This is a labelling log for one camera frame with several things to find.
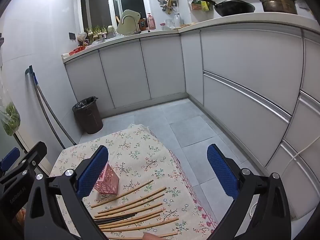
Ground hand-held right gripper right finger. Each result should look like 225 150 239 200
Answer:
206 144 292 240

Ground beige cutting board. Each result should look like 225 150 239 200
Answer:
117 9 142 36

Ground seasoning packets rack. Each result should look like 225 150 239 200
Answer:
189 0 215 12

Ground white countertop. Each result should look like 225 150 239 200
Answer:
62 11 316 63

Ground white kitchen cabinet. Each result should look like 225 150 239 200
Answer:
62 22 320 220

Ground green sprouting plants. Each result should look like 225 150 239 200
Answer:
84 25 118 42

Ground window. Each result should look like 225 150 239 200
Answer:
79 0 150 34

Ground bunch of wooden chopsticks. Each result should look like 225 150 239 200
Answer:
90 179 179 239

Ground brown trash bin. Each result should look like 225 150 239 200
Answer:
72 96 104 135

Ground metal faucet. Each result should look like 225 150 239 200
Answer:
121 15 140 34

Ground person's right hand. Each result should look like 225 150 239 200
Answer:
142 232 163 240

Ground white cable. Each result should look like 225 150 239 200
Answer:
249 136 320 218

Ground metal broom handle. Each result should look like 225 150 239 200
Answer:
36 84 67 148

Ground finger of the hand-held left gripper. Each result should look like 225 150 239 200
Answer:
0 141 47 188
0 147 21 174

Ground plastic bag of greens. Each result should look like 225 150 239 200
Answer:
0 90 22 137

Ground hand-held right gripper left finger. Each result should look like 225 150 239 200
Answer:
25 145 109 240

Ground pink perforated utensil holder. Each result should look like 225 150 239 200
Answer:
94 161 120 195

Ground metal mop handle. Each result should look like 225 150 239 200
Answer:
31 71 77 146

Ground black wok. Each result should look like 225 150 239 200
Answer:
191 0 256 17

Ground floral tablecloth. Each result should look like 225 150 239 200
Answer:
49 124 218 240

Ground black trash bag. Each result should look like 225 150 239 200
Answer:
72 96 98 113

